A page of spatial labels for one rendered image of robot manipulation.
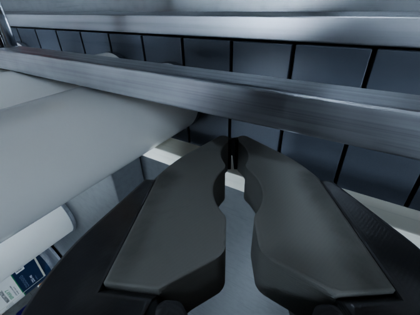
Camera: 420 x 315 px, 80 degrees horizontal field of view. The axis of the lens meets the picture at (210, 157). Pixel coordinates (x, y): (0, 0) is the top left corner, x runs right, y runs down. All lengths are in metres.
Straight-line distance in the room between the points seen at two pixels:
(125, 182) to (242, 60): 0.25
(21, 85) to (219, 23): 0.12
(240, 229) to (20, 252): 0.36
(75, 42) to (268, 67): 0.19
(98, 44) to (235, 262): 0.30
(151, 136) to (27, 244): 0.40
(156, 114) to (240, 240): 0.23
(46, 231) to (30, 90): 0.37
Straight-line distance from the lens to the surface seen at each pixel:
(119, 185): 0.36
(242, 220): 0.31
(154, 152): 0.20
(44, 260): 0.93
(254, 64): 0.17
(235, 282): 0.42
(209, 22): 0.18
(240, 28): 0.17
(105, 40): 0.25
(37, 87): 0.19
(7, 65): 0.20
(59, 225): 0.54
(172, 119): 0.17
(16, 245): 0.52
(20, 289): 0.92
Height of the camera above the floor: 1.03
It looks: 45 degrees down
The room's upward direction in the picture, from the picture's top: 131 degrees counter-clockwise
